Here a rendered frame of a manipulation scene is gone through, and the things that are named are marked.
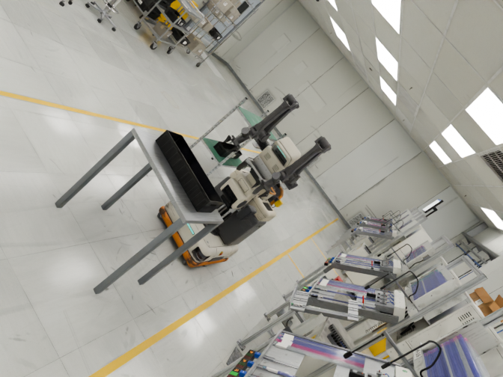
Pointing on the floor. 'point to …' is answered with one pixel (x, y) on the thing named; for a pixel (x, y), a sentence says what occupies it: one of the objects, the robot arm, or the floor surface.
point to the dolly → (151, 7)
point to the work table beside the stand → (153, 153)
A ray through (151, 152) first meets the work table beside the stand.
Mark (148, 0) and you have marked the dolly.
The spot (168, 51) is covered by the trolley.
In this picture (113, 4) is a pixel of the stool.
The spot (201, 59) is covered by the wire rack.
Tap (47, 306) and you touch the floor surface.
